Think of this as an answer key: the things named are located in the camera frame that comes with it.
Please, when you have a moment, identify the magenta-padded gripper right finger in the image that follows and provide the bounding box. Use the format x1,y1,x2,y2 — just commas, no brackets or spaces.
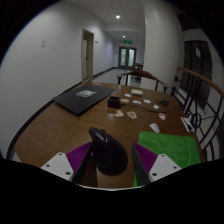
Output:
130,142,183,188

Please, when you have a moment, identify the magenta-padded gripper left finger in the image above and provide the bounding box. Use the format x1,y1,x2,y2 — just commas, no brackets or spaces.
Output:
40,141,99,188

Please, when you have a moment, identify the black vertical computer mouse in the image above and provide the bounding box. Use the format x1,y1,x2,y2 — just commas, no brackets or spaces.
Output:
88,126,129,177

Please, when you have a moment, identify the green mouse pad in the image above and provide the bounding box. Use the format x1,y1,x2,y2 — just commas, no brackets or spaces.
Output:
132,130,202,188

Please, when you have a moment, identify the white printed card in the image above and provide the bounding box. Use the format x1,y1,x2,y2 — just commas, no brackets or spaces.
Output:
149,122,161,134

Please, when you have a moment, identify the white paper sheet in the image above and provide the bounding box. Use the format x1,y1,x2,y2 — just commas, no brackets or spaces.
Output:
180,116,196,133

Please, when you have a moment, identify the small orange printed card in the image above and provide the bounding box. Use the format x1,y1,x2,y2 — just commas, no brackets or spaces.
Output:
126,111,138,120

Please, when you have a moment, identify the closed black laptop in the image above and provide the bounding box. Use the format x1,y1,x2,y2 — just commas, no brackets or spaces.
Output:
52,83,117,117

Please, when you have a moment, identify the small white box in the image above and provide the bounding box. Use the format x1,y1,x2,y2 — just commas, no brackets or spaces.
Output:
130,88,144,97

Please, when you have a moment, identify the small black box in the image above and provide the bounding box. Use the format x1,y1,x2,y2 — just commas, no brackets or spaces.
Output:
107,96,122,109

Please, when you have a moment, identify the curved wooden armchair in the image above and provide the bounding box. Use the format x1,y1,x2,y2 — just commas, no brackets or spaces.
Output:
116,69,169,94

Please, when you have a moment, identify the black railing with wooden handrail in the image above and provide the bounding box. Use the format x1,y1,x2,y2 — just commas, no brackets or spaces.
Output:
171,66,224,163

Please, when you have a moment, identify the dark wooden chair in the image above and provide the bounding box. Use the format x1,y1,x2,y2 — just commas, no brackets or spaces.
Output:
132,62,144,81

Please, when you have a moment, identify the dark window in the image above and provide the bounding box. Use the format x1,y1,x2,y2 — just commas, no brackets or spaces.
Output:
181,40,213,109

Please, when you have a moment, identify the open side door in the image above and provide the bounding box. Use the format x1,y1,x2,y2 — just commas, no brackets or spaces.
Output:
81,28,95,83

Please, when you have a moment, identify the glass double door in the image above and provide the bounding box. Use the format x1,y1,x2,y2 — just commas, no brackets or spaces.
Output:
118,46,137,69

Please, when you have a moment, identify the black cable with adapter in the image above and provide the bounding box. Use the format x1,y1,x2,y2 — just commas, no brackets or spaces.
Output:
119,99,172,114

